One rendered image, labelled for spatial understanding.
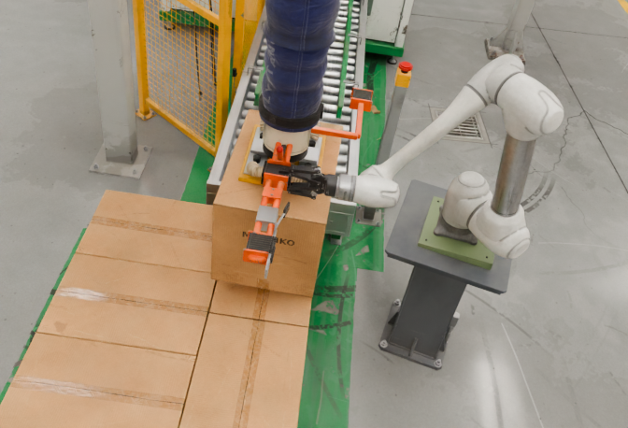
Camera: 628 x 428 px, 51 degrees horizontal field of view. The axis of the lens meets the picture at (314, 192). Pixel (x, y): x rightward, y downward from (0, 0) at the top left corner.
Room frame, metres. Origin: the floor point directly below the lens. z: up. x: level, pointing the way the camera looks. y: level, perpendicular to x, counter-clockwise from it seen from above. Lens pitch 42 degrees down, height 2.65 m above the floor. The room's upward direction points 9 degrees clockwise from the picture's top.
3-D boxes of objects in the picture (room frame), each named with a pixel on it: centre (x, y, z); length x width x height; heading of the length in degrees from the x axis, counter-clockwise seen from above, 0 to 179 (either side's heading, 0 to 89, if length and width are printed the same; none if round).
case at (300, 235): (1.92, 0.13, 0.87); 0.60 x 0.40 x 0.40; 179
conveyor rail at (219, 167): (3.41, 0.50, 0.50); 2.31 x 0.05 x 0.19; 1
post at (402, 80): (2.84, -0.34, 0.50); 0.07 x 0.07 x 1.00; 1
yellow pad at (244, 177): (1.94, 0.23, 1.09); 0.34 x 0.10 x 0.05; 0
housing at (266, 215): (1.47, 0.13, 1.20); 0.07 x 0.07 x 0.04; 0
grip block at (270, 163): (1.69, 0.13, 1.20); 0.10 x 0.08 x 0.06; 90
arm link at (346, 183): (1.68, -0.10, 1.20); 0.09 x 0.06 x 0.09; 1
